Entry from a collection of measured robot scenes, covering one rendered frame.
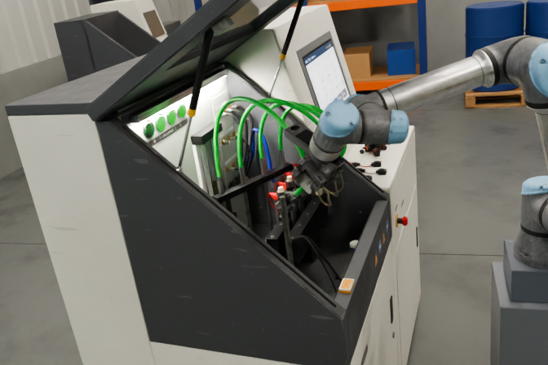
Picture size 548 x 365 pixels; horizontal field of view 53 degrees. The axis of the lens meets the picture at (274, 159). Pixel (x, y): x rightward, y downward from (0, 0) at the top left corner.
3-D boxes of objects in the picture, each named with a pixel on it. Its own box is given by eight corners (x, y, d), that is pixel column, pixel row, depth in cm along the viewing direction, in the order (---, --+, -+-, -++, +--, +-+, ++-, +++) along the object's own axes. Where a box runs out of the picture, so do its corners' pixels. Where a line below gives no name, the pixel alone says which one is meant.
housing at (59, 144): (196, 534, 184) (90, 102, 132) (126, 512, 194) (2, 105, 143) (314, 293, 305) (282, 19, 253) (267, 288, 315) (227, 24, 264)
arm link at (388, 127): (394, 102, 125) (348, 101, 124) (413, 114, 115) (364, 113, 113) (390, 134, 128) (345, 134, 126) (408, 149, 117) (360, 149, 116)
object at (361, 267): (351, 362, 139) (346, 309, 133) (334, 359, 140) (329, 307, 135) (391, 241, 192) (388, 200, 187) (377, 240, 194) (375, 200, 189)
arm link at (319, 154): (306, 134, 121) (333, 117, 125) (302, 144, 126) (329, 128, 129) (327, 160, 119) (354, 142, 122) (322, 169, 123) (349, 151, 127)
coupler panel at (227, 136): (234, 185, 191) (220, 98, 180) (225, 185, 192) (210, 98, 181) (248, 170, 202) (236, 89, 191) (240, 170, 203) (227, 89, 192)
